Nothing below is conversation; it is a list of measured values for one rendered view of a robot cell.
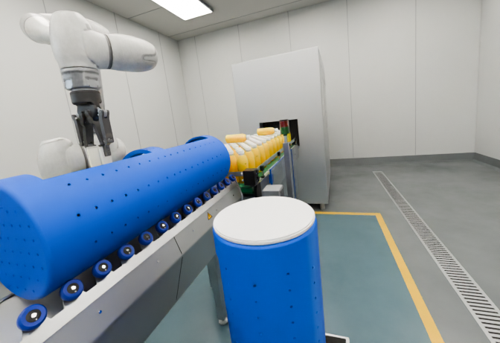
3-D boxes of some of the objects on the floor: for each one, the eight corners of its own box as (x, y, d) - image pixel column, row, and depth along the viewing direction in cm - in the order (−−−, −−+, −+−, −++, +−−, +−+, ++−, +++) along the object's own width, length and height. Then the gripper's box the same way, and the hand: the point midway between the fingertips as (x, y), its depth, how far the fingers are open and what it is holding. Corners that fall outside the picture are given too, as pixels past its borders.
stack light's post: (295, 284, 176) (282, 143, 158) (296, 280, 180) (283, 142, 162) (300, 285, 175) (288, 142, 157) (301, 281, 178) (289, 141, 160)
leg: (217, 324, 150) (202, 236, 139) (221, 317, 155) (207, 231, 145) (225, 326, 148) (210, 236, 137) (229, 318, 153) (216, 231, 143)
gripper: (51, 94, 68) (71, 171, 72) (92, 85, 61) (111, 170, 65) (77, 95, 74) (94, 166, 78) (117, 87, 68) (133, 164, 72)
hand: (100, 158), depth 71 cm, fingers open, 5 cm apart
